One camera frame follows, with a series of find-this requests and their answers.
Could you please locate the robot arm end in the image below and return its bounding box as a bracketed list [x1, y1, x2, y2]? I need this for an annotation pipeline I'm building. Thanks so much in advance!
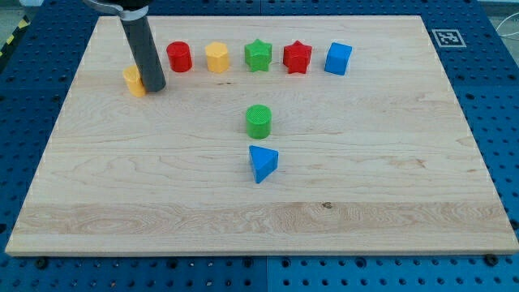
[83, 0, 152, 21]

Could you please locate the yellow hexagon block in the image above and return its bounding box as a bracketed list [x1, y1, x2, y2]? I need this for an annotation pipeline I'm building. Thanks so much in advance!
[205, 41, 230, 73]

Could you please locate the blue triangle block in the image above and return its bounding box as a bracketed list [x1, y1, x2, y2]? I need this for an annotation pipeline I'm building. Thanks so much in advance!
[249, 145, 279, 183]

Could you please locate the wooden board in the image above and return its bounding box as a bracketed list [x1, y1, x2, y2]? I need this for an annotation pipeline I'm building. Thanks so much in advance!
[6, 15, 518, 256]

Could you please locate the green cylinder block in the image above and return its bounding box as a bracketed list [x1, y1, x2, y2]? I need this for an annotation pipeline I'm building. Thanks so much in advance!
[246, 105, 272, 140]

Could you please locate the green star block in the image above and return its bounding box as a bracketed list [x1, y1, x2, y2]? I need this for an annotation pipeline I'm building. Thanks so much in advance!
[244, 39, 272, 72]

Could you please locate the red star block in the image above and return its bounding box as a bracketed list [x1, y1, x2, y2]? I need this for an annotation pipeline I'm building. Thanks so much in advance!
[283, 41, 312, 74]

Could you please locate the blue cube block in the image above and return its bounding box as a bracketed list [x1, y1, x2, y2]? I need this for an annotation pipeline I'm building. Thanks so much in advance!
[324, 42, 353, 75]

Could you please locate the red cylinder block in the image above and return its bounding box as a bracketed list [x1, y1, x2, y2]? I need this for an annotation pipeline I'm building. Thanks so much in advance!
[166, 41, 192, 73]

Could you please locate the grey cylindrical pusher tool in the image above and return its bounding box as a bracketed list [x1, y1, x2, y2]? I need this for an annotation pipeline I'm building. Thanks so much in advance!
[121, 16, 166, 92]

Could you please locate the yellow cylinder block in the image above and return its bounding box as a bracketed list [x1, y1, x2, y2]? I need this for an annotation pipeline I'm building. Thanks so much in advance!
[122, 65, 147, 97]

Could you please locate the white fiducial marker tag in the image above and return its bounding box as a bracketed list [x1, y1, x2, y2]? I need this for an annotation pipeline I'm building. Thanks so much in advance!
[431, 28, 466, 48]

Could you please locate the white cable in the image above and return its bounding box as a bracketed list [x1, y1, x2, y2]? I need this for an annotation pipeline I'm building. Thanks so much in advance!
[495, 11, 519, 41]

